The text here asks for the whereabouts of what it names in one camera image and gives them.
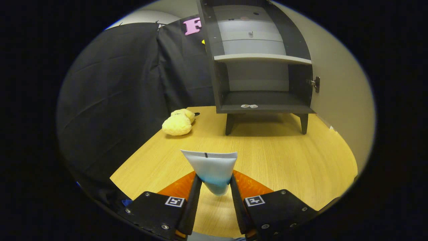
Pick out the black backdrop cloth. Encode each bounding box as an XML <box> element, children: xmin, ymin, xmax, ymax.
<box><xmin>57</xmin><ymin>15</ymin><xmax>216</xmax><ymax>215</ymax></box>

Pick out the metal door hinge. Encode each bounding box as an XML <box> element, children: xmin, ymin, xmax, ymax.
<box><xmin>308</xmin><ymin>76</ymin><xmax>321</xmax><ymax>93</ymax></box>

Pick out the dark grey cabinet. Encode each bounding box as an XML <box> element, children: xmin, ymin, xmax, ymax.
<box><xmin>197</xmin><ymin>0</ymin><xmax>316</xmax><ymax>136</ymax></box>

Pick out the white and blue tube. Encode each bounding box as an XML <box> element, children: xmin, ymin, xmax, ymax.
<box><xmin>181</xmin><ymin>150</ymin><xmax>238</xmax><ymax>196</ymax></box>

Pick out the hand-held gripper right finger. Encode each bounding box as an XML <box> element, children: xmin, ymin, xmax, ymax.
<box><xmin>230</xmin><ymin>170</ymin><xmax>318</xmax><ymax>240</ymax></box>

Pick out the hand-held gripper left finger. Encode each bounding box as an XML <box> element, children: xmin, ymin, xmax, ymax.
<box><xmin>122</xmin><ymin>171</ymin><xmax>203</xmax><ymax>241</ymax></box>

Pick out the yellow plush toy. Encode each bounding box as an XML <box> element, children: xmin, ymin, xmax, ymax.
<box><xmin>162</xmin><ymin>108</ymin><xmax>196</xmax><ymax>136</ymax></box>

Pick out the light grey cabinet shelf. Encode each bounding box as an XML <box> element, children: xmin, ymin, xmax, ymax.
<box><xmin>214</xmin><ymin>54</ymin><xmax>312</xmax><ymax>65</ymax></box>

